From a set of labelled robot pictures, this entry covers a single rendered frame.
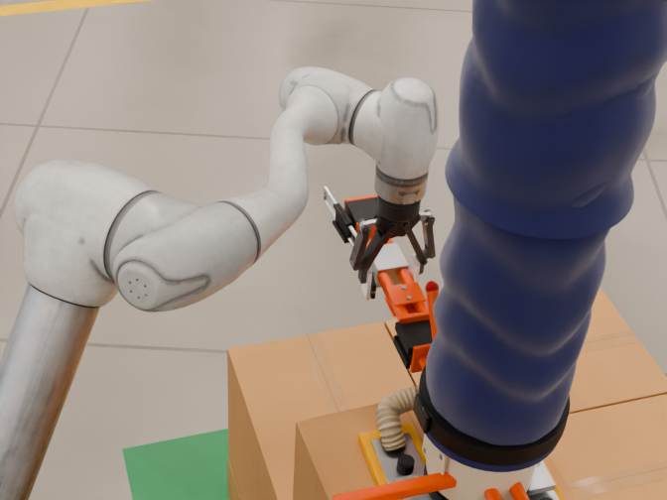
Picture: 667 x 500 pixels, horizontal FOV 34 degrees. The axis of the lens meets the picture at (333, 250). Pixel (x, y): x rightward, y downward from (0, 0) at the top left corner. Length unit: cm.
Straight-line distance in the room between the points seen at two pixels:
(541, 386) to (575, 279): 18
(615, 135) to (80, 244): 67
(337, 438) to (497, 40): 91
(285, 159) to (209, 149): 267
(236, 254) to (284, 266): 233
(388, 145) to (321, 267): 196
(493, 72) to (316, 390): 144
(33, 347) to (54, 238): 15
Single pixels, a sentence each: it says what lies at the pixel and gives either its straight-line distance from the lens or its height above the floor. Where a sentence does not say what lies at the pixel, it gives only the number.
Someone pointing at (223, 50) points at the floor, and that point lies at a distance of 497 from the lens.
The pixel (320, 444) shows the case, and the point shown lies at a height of 95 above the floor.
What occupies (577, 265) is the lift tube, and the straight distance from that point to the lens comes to 140.
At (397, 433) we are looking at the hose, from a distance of 187.
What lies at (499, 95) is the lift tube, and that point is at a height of 177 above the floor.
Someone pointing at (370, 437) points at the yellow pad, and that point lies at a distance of 192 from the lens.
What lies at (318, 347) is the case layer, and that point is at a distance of 267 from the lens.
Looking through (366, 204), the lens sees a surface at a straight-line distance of 217.
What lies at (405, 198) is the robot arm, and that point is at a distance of 187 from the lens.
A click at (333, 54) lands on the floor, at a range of 497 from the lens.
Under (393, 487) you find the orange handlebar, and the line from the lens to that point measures 170.
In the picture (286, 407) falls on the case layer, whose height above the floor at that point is 54.
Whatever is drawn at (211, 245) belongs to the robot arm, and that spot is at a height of 153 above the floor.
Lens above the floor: 240
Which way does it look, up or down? 39 degrees down
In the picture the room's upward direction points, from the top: 4 degrees clockwise
